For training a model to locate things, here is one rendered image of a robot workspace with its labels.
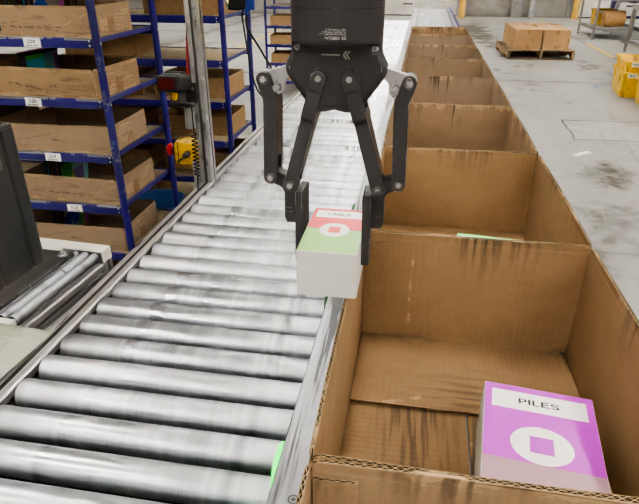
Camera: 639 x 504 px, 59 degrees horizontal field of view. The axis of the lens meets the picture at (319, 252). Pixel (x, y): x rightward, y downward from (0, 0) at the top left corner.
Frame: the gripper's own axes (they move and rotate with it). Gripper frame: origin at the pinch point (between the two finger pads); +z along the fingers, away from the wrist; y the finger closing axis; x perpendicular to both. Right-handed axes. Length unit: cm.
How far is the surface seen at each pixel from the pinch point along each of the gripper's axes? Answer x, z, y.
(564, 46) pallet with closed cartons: 932, 89, 228
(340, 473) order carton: -19.7, 10.2, 3.5
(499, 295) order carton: 19.5, 17.2, 19.8
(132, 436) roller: 8, 40, -31
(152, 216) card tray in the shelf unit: 162, 75, -103
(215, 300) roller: 46, 40, -31
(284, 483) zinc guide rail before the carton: -8.7, 25.3, -3.5
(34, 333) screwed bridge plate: 28, 39, -60
